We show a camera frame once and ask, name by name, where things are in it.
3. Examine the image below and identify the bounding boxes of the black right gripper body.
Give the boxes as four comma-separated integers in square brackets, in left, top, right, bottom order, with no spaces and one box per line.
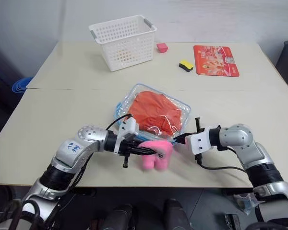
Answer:
[186,116,205,145]

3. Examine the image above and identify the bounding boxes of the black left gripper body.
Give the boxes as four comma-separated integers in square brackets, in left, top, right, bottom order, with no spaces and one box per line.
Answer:
[119,140,140,169]

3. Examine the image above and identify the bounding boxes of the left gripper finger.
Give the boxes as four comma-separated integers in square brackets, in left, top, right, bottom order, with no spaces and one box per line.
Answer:
[133,143,159,152]
[132,149,165,159]

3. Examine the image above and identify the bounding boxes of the pink plush toy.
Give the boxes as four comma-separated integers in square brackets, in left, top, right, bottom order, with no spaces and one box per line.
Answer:
[137,139,175,172]

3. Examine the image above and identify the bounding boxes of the clear plastic pouch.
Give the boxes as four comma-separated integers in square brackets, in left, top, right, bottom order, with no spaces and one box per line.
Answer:
[112,83,192,145]

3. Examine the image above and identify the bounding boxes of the orange cloth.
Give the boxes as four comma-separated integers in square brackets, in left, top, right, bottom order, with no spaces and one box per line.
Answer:
[128,90,184,138]

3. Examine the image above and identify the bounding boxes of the yellow and black sponge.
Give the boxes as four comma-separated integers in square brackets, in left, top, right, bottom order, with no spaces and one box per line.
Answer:
[178,60,194,73]

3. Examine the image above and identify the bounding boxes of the red printed flat package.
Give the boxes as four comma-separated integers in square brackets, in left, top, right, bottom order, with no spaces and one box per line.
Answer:
[193,45,240,78]

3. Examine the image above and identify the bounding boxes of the dark rounded shape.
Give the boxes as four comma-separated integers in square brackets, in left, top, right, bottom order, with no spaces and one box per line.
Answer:
[163,198,191,230]
[102,203,135,230]

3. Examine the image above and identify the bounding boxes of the small pink box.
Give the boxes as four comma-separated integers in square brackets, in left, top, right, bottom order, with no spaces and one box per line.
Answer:
[156,43,169,54]

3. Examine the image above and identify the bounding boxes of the crumpled clear plastic bag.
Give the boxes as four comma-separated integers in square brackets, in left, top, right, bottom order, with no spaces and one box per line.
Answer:
[232,192,258,217]

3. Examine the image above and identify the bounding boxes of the white perforated plastic basket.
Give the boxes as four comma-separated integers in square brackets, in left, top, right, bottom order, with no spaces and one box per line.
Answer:
[88,14,158,72]

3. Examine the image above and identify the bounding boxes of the blue round stool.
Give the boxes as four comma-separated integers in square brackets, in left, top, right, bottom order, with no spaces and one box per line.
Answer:
[12,76,35,94]

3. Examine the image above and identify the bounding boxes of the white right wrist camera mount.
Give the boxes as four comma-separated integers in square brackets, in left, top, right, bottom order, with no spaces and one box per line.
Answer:
[184,127,212,155]

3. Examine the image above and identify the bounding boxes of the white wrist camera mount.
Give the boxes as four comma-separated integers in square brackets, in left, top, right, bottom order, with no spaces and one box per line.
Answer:
[184,127,212,155]
[114,116,140,154]

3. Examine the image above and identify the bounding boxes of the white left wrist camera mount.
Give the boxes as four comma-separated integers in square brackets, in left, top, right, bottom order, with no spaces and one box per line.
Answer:
[114,116,140,154]

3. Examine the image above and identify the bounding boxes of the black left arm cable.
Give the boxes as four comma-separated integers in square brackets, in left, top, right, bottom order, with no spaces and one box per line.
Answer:
[105,114,134,132]

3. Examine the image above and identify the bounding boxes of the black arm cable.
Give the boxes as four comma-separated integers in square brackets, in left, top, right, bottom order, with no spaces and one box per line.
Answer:
[105,114,134,132]
[194,153,247,173]

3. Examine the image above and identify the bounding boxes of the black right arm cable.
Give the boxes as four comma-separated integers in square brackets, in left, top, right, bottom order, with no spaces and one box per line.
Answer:
[194,153,247,173]

